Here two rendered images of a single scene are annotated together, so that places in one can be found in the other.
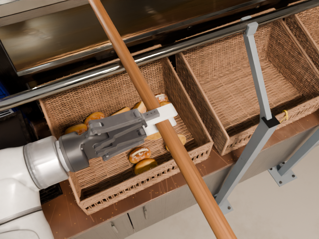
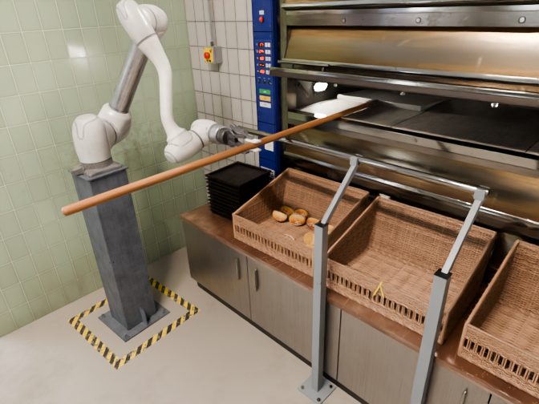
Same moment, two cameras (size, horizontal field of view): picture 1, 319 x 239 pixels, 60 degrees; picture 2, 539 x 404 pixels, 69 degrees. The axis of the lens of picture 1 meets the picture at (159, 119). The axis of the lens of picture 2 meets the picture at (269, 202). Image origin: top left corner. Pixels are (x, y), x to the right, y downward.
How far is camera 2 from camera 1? 1.55 m
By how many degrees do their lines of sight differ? 57
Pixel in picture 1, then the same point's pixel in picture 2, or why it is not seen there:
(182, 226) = (277, 363)
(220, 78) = (408, 265)
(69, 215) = (230, 232)
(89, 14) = (333, 141)
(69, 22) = (322, 140)
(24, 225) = (192, 135)
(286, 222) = not seen: outside the picture
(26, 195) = (203, 131)
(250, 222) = not seen: outside the picture
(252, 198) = not seen: outside the picture
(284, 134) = (381, 321)
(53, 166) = (215, 130)
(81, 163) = (220, 136)
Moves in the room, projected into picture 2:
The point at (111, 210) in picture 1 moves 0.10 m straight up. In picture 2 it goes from (242, 245) to (241, 229)
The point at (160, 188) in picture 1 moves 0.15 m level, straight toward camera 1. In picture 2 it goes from (269, 260) to (241, 267)
